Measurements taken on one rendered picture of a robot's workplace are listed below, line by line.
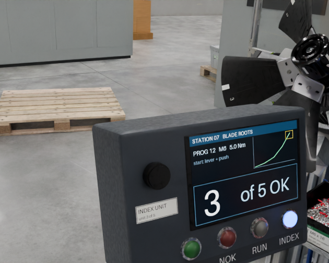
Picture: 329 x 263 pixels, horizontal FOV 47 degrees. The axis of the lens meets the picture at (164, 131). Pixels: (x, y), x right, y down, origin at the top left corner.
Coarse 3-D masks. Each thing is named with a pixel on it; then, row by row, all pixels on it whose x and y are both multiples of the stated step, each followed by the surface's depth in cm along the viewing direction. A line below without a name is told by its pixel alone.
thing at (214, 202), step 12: (228, 180) 45; (204, 192) 44; (216, 192) 45; (228, 192) 46; (204, 204) 44; (216, 204) 45; (228, 204) 46; (204, 216) 44; (216, 216) 45; (228, 216) 46
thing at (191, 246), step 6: (186, 240) 44; (192, 240) 44; (198, 240) 44; (186, 246) 43; (192, 246) 43; (198, 246) 44; (180, 252) 44; (186, 252) 43; (192, 252) 43; (198, 252) 44; (186, 258) 44; (192, 258) 44
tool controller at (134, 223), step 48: (96, 144) 47; (144, 144) 40; (192, 144) 43; (240, 144) 46; (288, 144) 49; (144, 192) 41; (192, 192) 43; (240, 192) 46; (288, 192) 50; (144, 240) 41; (240, 240) 47; (288, 240) 51
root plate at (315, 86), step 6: (300, 78) 115; (306, 78) 116; (294, 84) 115; (306, 84) 115; (312, 84) 115; (318, 84) 115; (294, 90) 114; (300, 90) 114; (306, 90) 115; (312, 90) 115; (318, 90) 115; (306, 96) 114; (312, 96) 114; (318, 96) 114
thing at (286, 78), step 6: (282, 60) 124; (288, 60) 122; (282, 66) 124; (288, 66) 123; (294, 66) 122; (282, 72) 125; (294, 72) 123; (282, 78) 126; (288, 78) 124; (294, 78) 123; (288, 84) 125
